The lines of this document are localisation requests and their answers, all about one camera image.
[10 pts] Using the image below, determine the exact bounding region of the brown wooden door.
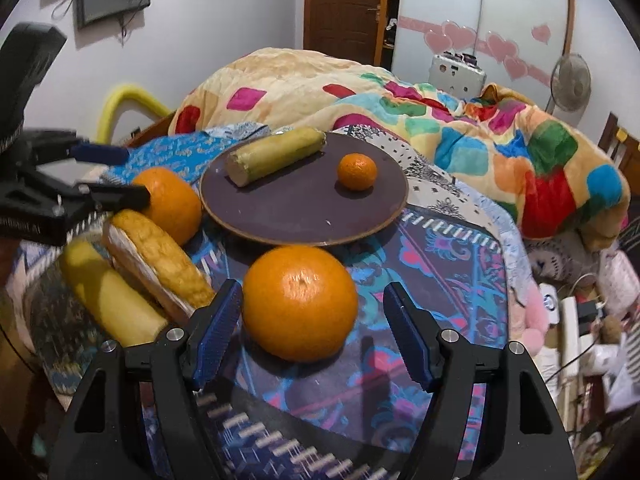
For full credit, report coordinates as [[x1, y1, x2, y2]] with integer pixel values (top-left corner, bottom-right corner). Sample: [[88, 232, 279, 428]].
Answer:
[[302, 0, 387, 66]]

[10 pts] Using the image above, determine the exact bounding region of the colourful patchwork blanket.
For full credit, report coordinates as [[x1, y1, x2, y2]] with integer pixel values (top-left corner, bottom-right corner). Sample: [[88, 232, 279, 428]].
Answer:
[[167, 47, 632, 252]]

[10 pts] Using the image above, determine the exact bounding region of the yellow banana piece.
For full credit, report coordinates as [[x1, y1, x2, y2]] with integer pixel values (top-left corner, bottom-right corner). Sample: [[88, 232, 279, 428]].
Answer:
[[59, 237, 171, 349]]

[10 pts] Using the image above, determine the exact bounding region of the pomelo wedge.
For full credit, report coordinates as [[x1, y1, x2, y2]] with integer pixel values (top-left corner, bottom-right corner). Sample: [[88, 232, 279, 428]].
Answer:
[[102, 209, 217, 326]]

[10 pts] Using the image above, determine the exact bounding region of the wardrobe with heart stickers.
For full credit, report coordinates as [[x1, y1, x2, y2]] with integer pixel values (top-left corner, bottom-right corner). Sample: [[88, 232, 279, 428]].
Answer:
[[382, 0, 577, 92]]

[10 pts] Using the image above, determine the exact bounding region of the blue patterned bedsheet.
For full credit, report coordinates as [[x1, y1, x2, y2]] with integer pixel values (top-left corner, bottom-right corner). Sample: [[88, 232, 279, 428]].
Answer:
[[20, 124, 527, 480]]

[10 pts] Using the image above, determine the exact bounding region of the pink plush toy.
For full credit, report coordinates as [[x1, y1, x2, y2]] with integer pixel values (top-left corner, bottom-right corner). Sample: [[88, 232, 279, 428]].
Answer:
[[509, 284, 549, 362]]

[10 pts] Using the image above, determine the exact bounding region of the white metal case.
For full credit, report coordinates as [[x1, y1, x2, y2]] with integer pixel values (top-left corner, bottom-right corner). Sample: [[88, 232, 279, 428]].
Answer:
[[430, 51, 487, 99]]

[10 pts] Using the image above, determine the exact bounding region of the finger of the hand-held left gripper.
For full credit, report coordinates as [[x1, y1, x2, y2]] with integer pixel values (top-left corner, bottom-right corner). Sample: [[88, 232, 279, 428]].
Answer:
[[59, 183, 152, 212], [22, 129, 129, 172]]

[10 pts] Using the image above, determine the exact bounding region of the standing fan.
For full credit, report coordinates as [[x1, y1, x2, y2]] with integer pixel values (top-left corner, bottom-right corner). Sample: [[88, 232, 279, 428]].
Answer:
[[544, 53, 592, 117]]

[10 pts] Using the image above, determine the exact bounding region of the round dark plate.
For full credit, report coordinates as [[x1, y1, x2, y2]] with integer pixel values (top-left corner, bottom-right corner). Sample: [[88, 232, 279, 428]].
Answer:
[[199, 131, 409, 247]]

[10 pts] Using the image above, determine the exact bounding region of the white power strip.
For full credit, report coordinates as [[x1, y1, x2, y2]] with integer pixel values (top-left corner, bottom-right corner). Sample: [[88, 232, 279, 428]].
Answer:
[[559, 296, 603, 363]]

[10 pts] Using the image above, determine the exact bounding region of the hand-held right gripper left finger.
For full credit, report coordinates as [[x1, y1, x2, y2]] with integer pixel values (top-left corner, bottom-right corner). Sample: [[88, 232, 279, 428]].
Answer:
[[47, 279, 246, 480]]

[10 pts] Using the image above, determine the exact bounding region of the wooden bed headboard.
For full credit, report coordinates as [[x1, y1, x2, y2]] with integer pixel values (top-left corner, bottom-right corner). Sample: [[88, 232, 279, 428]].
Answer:
[[597, 111, 640, 187]]

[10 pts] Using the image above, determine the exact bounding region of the medium orange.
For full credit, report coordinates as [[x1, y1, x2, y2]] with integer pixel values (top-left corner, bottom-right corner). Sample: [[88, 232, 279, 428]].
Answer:
[[131, 167, 204, 246]]

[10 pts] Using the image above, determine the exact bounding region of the yellow foam tube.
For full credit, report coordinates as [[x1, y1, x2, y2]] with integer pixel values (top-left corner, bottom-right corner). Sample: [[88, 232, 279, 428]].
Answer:
[[97, 82, 172, 146]]

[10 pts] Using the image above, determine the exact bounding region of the large orange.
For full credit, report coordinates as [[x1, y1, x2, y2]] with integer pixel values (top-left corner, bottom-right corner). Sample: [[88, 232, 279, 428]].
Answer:
[[241, 245, 359, 364]]

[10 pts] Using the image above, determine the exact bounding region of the small tangerine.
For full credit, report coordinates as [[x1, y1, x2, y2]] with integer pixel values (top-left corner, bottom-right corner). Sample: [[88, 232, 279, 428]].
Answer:
[[337, 153, 378, 192]]

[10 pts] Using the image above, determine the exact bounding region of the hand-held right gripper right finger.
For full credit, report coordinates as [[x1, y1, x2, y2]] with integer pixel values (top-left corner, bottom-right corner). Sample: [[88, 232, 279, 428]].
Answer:
[[382, 281, 581, 480]]

